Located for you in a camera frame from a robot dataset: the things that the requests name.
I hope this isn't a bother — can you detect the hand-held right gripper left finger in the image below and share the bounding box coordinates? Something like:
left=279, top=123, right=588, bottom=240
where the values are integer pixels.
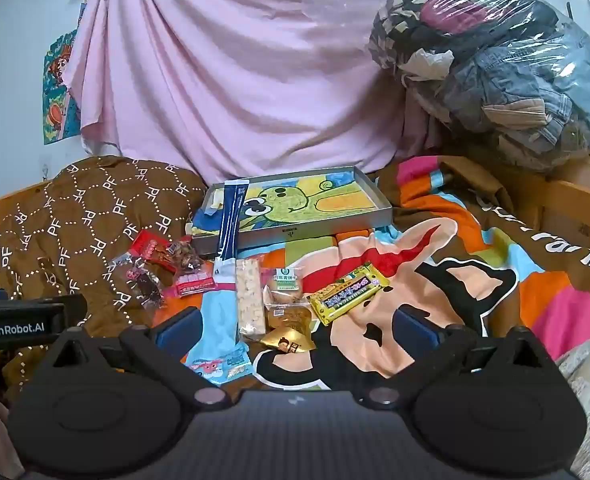
left=40, top=306, right=231, bottom=408

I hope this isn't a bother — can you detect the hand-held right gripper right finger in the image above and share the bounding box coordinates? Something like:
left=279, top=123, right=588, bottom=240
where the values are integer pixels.
left=360, top=306, right=550, bottom=408

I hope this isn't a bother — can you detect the light blue snack packet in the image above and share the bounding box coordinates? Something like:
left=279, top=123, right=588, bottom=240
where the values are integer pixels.
left=185, top=257, right=252, bottom=387

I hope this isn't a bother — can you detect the pink label snack packet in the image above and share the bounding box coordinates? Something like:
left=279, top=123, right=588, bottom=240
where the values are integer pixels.
left=174, top=266, right=218, bottom=300

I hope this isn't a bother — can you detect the dark dried fruit packet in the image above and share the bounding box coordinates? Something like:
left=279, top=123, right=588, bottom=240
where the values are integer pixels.
left=112, top=255, right=168, bottom=308

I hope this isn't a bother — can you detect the clear nut packet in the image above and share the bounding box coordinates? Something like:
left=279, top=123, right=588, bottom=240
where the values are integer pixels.
left=167, top=240, right=203, bottom=271

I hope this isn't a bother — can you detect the yellow candy bar packet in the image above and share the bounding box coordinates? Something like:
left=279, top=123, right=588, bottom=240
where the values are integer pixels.
left=307, top=262, right=395, bottom=327

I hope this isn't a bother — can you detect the puffed rice bar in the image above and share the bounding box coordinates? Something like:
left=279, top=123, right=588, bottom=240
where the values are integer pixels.
left=235, top=258, right=267, bottom=337

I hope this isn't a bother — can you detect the red snack packet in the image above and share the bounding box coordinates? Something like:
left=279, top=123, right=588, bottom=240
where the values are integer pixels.
left=128, top=230, right=173, bottom=263

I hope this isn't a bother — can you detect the gold snack packet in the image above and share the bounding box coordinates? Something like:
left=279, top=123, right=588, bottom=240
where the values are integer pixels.
left=260, top=327, right=317, bottom=354

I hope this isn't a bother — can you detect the yellow pastry packet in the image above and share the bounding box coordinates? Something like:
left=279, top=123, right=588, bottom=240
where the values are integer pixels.
left=265, top=304, right=316, bottom=333

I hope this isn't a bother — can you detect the green label biscuit packet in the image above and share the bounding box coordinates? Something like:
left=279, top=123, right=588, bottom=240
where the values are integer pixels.
left=267, top=267, right=307, bottom=306

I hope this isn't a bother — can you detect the grey tray with cartoon drawing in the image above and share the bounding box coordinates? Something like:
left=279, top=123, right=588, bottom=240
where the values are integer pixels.
left=191, top=164, right=393, bottom=261

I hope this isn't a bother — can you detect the colourful cartoon blanket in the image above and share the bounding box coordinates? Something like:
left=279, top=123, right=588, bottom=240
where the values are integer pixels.
left=150, top=155, right=590, bottom=392

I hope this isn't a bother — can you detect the brown patterned blanket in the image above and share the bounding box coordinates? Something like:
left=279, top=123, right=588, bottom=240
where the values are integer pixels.
left=0, top=156, right=211, bottom=406

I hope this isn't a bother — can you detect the dark blue stick packet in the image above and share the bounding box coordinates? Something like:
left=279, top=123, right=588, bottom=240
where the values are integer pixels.
left=216, top=178, right=250, bottom=261

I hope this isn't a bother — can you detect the pink bed sheet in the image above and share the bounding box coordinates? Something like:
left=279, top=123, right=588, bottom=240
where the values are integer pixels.
left=68, top=0, right=456, bottom=186

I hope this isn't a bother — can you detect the clear bag of clothes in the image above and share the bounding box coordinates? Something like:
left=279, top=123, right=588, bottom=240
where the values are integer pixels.
left=367, top=0, right=590, bottom=171

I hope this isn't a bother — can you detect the cartoon wall poster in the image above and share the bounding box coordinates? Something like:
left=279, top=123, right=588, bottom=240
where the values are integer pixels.
left=42, top=0, right=88, bottom=146

